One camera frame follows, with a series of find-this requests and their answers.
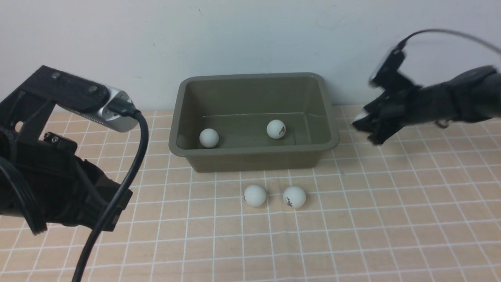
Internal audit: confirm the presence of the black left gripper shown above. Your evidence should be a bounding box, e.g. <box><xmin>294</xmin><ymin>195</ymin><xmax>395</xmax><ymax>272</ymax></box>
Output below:
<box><xmin>0</xmin><ymin>127</ymin><xmax>120</xmax><ymax>228</ymax></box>

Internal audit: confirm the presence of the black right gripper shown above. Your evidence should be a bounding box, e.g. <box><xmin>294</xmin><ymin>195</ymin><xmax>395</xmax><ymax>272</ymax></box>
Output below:
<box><xmin>352</xmin><ymin>49</ymin><xmax>424</xmax><ymax>146</ymax></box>

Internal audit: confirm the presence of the white ping-pong ball with logo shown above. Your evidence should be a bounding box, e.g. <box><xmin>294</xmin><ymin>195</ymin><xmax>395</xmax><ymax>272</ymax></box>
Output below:
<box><xmin>283</xmin><ymin>186</ymin><xmax>306</xmax><ymax>209</ymax></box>

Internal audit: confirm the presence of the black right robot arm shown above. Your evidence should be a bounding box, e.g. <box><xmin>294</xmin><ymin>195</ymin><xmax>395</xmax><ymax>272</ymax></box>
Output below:
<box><xmin>352</xmin><ymin>47</ymin><xmax>500</xmax><ymax>146</ymax></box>

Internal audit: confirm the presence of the beige checkered tablecloth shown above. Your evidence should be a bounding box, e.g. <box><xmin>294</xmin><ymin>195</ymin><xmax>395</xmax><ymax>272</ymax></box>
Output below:
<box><xmin>0</xmin><ymin>100</ymin><xmax>501</xmax><ymax>282</ymax></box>

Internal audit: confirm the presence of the olive green plastic bin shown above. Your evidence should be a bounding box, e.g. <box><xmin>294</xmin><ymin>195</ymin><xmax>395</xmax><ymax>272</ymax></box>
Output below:
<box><xmin>169</xmin><ymin>72</ymin><xmax>340</xmax><ymax>173</ymax></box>

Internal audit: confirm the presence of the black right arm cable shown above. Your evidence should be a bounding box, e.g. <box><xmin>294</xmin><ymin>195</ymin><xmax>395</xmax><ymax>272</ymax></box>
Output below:
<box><xmin>395</xmin><ymin>28</ymin><xmax>501</xmax><ymax>55</ymax></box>

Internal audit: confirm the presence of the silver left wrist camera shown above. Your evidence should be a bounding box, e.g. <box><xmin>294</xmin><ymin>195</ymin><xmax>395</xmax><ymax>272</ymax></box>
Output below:
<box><xmin>8</xmin><ymin>65</ymin><xmax>139</xmax><ymax>133</ymax></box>

